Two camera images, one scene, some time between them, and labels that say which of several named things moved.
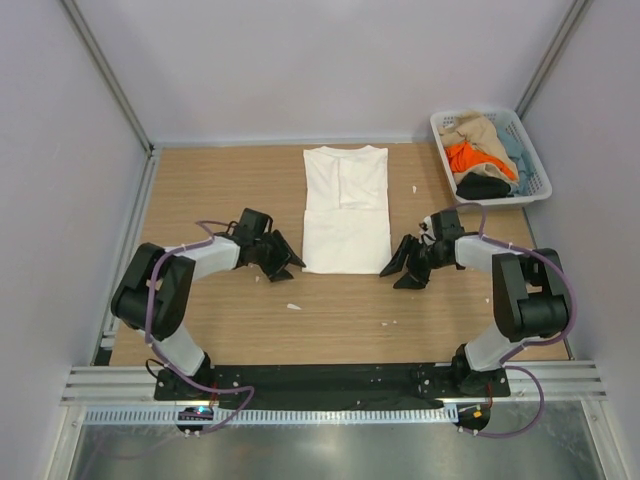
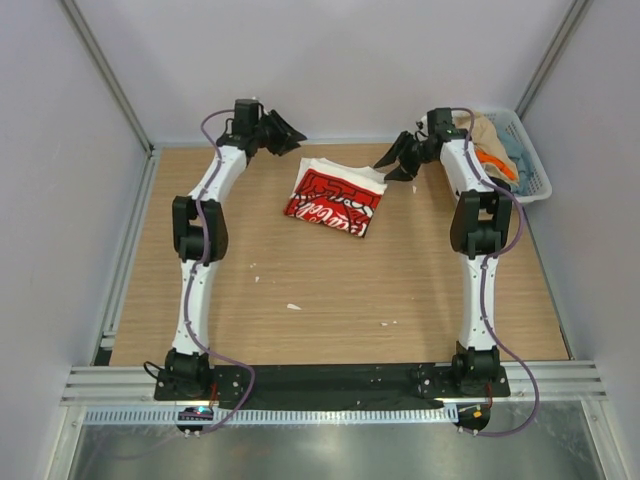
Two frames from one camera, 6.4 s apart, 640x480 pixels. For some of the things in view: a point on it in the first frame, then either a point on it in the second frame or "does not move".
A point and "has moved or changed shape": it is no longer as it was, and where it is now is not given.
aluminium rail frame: [572, 382] does not move
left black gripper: [267, 253] -> [273, 132]
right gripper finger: [407, 281] -> [407, 169]
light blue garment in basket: [518, 155] does not move
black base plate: [321, 382] does not move
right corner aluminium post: [568, 28] does not move
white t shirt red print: [346, 228] has moved or changed shape
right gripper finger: [401, 257] -> [399, 144]
